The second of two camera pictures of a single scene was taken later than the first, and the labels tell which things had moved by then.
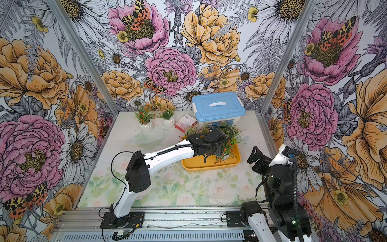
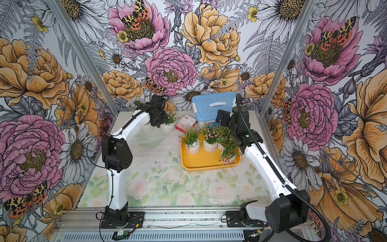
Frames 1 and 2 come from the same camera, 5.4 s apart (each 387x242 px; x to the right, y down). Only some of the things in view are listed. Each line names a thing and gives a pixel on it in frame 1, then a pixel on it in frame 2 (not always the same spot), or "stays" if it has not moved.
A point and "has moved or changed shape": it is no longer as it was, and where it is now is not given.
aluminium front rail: x=165 y=219 stays
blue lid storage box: x=226 y=106 stays
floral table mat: x=175 y=186 stays
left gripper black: x=217 y=152 -> x=163 y=113
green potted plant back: x=168 y=116 has moved or changed shape
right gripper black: x=264 y=161 -> x=226 y=115
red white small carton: x=186 y=121 stays
